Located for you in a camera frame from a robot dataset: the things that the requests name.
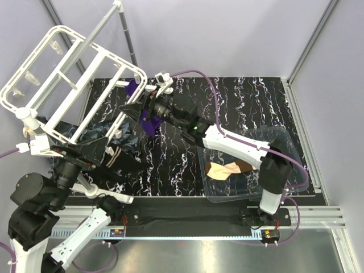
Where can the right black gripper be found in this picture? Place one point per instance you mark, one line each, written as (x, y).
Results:
(132, 110)

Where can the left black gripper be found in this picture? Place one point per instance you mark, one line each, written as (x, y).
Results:
(89, 154)

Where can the purple sock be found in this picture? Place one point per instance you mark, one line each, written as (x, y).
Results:
(149, 126)

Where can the brown striped sock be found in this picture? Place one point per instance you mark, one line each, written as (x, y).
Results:
(222, 172)

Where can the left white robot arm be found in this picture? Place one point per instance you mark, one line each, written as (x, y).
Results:
(38, 198)

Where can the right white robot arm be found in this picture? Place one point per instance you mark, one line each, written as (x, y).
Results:
(274, 167)

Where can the dark leaf patterned cloth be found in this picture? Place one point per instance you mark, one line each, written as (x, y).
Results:
(124, 143)

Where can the black marbled mat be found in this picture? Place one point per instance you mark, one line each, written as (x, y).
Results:
(172, 165)

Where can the clear plastic bin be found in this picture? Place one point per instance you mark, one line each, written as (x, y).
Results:
(240, 186)

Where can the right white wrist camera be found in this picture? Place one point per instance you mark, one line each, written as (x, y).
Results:
(164, 81)

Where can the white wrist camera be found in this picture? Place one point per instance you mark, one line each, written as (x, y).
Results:
(39, 145)
(164, 81)

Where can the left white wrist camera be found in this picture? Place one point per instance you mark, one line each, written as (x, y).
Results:
(39, 145)

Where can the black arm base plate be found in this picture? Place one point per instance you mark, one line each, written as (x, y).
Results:
(177, 217)

